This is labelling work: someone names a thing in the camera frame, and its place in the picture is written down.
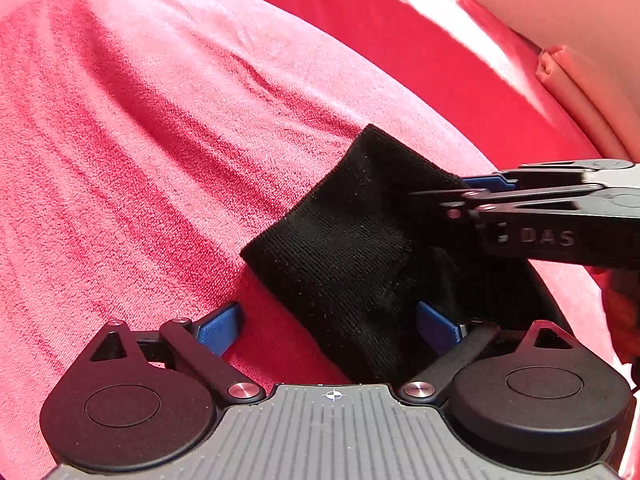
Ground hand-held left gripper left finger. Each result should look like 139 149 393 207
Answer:
89 301 265 403

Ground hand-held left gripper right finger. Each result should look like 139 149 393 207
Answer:
400 301 578 407

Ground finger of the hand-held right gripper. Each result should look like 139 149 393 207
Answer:
461 159 637 192
406 184 601 225

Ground black pants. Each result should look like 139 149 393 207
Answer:
239 123 568 387

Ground person's right hand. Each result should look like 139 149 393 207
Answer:
590 265 640 368

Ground bed with red sheet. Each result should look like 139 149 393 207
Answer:
232 0 602 173

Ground pink pillow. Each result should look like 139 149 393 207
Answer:
442 0 640 165

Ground pink red blanket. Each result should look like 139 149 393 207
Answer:
0 0 640 480

